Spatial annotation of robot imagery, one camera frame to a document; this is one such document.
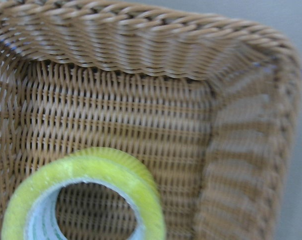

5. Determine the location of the yellow clear tape roll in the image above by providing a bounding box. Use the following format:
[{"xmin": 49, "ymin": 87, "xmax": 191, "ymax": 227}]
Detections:
[{"xmin": 0, "ymin": 147, "xmax": 166, "ymax": 240}]

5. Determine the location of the brown wicker basket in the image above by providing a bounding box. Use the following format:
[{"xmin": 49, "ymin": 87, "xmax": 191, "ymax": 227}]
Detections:
[{"xmin": 0, "ymin": 0, "xmax": 302, "ymax": 240}]

